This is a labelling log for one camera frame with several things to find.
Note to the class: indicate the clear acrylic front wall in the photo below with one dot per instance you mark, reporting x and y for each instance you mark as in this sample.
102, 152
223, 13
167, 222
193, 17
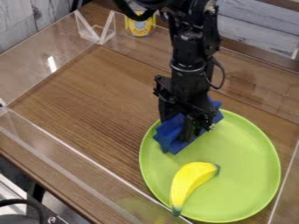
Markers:
82, 182

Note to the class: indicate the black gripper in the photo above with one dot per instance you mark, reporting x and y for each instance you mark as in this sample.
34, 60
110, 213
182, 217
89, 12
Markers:
183, 94

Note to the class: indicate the clear acrylic triangle bracket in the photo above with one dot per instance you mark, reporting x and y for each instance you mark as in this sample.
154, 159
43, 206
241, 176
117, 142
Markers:
95, 33

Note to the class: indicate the yellow toy banana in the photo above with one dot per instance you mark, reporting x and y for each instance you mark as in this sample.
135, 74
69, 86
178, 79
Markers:
191, 176

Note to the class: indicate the green plate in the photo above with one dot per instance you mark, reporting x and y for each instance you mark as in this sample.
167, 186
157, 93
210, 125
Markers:
246, 185

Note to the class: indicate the yellow labelled tin can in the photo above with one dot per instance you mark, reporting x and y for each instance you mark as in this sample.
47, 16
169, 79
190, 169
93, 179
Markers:
141, 28

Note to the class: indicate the black metal mount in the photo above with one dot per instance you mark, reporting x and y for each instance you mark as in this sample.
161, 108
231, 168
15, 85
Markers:
35, 196

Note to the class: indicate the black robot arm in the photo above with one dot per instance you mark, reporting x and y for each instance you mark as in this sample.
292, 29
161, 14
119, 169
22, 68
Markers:
195, 38

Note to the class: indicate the blue block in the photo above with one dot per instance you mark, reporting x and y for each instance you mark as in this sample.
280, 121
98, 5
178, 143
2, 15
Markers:
167, 135

